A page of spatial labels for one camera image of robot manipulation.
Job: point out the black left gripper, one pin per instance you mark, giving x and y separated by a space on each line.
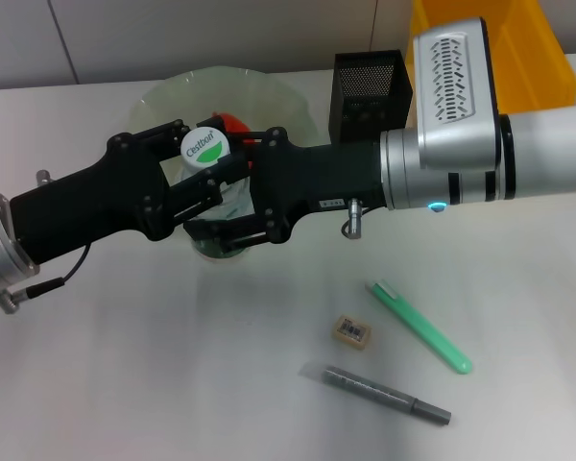
86 206

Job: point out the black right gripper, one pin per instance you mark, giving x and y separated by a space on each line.
326 177

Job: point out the clear water bottle green label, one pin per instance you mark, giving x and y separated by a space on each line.
205 149

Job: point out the orange fruit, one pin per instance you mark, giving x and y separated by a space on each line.
230 122

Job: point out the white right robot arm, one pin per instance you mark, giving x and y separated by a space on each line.
552 153

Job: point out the pale green glass fruit plate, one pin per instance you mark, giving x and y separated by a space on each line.
278 105

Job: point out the black mesh pen holder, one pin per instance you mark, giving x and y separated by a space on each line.
365 115

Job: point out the beige eraser with barcode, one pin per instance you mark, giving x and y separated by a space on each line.
349 332

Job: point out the mint green pen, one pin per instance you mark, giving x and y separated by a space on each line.
417 324

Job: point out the grey marker pen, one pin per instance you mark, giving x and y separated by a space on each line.
374 389

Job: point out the yellow plastic bin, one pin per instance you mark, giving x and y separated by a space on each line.
533 57

